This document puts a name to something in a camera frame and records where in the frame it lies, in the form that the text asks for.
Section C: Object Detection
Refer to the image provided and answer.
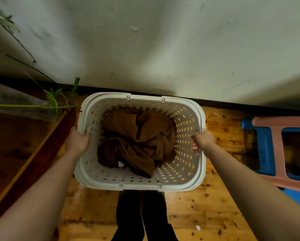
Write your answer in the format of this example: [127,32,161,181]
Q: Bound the person's left forearm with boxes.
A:
[0,149,81,241]

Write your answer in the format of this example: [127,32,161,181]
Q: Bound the brown cloth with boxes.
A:
[97,108,177,179]

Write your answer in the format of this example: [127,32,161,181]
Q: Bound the person's left hand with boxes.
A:
[65,127,92,156]

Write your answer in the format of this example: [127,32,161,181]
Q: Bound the white perforated laundry basket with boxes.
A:
[74,92,206,191]

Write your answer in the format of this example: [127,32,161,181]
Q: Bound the green leafy plant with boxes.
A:
[0,0,81,114]

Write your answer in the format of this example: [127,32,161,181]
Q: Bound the blue plastic stool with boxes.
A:
[241,119,300,213]

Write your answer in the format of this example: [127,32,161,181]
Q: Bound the person's right forearm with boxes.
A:
[203,142,300,241]

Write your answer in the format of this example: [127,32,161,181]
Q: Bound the dark wooden table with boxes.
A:
[0,80,78,227]

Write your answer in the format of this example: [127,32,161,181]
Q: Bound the person's black trousers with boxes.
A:
[111,191,179,241]

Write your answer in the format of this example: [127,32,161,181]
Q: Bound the person's right hand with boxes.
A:
[191,131,216,152]

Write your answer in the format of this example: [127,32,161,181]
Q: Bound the pink plastic stool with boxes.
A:
[252,116,300,194]

